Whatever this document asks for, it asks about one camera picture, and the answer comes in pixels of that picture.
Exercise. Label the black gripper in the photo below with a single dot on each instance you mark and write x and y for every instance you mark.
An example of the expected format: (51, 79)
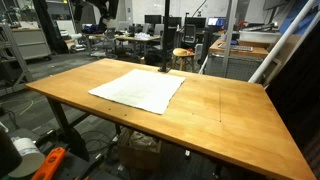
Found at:
(108, 8)

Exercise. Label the white cloth towel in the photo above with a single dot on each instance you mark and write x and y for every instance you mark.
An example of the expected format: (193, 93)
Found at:
(140, 90)

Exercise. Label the cluttered wooden desk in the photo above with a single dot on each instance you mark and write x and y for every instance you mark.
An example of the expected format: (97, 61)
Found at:
(140, 38)

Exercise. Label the dark computer monitor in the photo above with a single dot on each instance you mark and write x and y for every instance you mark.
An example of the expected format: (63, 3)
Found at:
(152, 19)

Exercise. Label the black vertical stand pole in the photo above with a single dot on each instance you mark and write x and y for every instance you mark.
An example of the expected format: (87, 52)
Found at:
(165, 33)

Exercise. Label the grey backed office chair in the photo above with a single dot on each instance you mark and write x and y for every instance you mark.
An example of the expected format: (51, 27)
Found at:
(189, 33)

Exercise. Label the round wooden stool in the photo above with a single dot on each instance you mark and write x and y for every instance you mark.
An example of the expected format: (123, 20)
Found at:
(181, 52)

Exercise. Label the grey filing cabinet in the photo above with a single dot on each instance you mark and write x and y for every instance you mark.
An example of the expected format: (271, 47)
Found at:
(31, 45)

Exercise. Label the small orange object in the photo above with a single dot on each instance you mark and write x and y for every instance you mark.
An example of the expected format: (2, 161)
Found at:
(190, 51)

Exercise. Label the lit computer monitor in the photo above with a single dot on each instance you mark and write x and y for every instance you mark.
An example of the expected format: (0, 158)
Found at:
(216, 21)

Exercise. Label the black table leg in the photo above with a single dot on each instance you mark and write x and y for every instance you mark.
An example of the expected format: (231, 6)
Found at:
(61, 116)

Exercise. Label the grey computer keyboard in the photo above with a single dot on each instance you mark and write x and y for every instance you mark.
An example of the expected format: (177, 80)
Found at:
(236, 47)

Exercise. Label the wooden top workbench cabinet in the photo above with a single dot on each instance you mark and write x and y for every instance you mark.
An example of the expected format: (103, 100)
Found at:
(233, 66)

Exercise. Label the brown cardboard box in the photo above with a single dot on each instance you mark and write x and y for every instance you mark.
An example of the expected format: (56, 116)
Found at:
(136, 156)

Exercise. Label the white plastic bin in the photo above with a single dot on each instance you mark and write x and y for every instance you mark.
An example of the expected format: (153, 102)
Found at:
(260, 36)

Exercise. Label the orange plastic tool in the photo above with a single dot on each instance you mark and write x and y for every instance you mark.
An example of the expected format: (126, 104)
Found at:
(50, 163)

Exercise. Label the white paper roll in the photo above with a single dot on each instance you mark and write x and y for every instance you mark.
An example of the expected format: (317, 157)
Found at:
(28, 156)

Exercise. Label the white diagonal pipe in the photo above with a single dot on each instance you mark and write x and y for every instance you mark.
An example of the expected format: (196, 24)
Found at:
(280, 43)

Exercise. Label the dark round container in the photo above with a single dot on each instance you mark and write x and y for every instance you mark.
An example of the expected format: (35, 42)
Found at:
(8, 156)

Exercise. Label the grey metal shelf frame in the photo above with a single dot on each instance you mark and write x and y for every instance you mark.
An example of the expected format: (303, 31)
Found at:
(11, 43)

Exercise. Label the grey vertical post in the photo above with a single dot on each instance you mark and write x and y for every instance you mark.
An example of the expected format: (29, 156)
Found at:
(230, 33)

